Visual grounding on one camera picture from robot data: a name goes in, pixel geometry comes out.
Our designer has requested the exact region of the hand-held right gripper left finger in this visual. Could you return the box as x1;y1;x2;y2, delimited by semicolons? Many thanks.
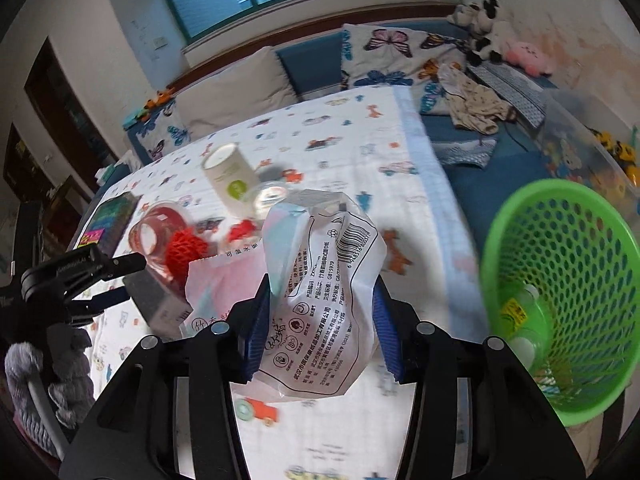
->
60;274;273;480

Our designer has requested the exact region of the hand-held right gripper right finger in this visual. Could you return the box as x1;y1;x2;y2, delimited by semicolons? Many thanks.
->
371;276;586;480

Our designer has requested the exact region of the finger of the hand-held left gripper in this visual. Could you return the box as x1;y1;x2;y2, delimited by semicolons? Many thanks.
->
100;252;147;279
70;287;130;317

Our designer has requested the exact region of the grey white carton box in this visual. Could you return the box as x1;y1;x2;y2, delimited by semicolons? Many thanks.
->
124;255;194;339

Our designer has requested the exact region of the white printed plastic wrapper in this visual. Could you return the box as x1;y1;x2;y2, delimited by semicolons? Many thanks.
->
250;189;388;401

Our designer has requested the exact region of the white paper cup green leaf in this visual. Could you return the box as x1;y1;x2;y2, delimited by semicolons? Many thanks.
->
201;142;261;211

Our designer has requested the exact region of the clear plastic jelly cup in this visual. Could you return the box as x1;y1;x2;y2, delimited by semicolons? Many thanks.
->
252;180;292;221

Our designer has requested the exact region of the green plastic mesh basket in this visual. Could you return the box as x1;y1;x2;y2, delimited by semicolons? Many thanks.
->
479;178;634;428

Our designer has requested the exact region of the person's left hand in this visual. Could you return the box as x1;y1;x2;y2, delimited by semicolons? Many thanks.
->
5;325;97;431

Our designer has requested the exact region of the red clear plastic cup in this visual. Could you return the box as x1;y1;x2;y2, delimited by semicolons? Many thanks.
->
127;204;193;281

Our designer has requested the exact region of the dark green colourful box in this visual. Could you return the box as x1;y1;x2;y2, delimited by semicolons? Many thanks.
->
75;192;143;257

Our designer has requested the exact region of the red foam fruit net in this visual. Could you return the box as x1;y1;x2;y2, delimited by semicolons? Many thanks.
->
227;220;257;244
165;227;208;285

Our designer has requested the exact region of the teal white packet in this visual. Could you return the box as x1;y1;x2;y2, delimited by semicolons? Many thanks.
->
95;152;132;182

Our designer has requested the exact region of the small butterfly print pillow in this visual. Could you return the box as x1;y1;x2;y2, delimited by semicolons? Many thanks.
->
134;97;194;162

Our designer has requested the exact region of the clear plastic bottle yellow label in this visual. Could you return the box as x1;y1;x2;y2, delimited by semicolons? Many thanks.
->
500;282;555;362

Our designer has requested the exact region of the orange toy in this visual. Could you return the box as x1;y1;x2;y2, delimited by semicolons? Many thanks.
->
144;88;177;112

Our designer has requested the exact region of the dark wooden wardrobe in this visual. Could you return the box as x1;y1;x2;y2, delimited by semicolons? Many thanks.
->
0;37;107;201

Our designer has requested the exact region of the white printed blanket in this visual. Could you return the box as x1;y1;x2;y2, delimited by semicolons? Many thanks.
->
75;85;521;480

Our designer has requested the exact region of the blue striped small cloth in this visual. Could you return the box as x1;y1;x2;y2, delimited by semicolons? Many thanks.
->
437;139;499;169

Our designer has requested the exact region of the blue bed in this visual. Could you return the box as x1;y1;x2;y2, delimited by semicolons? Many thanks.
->
125;22;601;271

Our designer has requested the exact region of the beige pillow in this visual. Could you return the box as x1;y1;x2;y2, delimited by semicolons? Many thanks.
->
172;46;299;137

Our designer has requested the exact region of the beige printed clothing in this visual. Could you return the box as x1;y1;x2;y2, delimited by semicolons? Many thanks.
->
437;62;517;137

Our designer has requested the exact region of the clear plastic storage bin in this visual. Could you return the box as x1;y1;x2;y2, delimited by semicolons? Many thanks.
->
535;90;640;223

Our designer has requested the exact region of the blue patterned folded cloth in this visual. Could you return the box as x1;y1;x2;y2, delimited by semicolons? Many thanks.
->
467;62;549;129

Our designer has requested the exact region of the large butterfly print pillow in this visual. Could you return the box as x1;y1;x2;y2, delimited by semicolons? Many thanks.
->
340;22;474;117

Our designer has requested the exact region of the yellow toy vehicle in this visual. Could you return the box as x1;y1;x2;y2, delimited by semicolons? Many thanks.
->
592;130;640;173

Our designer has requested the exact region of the pink plush toy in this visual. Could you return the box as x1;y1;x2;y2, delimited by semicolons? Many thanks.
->
502;41;557;78

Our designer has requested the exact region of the black white cow plush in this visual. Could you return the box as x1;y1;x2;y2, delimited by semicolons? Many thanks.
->
447;0;519;67

